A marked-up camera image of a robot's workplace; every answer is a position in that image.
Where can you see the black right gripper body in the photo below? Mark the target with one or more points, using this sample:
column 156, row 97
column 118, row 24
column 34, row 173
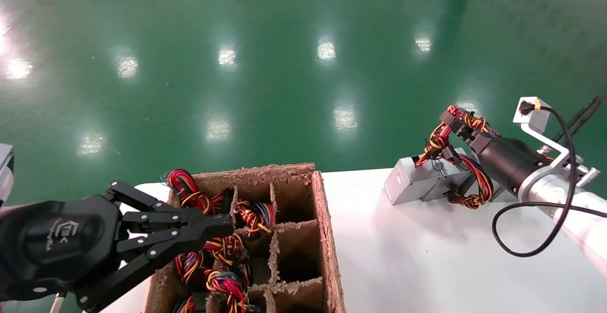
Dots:
column 512, row 163

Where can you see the brown cardboard divider box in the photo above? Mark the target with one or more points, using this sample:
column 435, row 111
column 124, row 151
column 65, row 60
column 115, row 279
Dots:
column 327, row 218

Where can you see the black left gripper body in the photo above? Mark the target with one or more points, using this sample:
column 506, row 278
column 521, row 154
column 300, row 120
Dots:
column 61, row 246

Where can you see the white pipe rack cart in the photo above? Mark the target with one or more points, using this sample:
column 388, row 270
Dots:
column 57, row 303

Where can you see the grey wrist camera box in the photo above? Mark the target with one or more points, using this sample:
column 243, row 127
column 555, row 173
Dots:
column 4, row 170
column 533, row 114

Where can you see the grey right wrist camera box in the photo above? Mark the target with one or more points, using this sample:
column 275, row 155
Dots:
column 533, row 114

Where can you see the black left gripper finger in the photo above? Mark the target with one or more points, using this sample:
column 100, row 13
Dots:
column 189, row 220
column 156, row 249

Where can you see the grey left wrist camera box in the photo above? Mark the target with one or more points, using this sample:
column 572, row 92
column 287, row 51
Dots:
column 4, row 170

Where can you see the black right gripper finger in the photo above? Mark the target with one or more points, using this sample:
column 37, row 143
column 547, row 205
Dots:
column 467, row 161
column 455, row 124

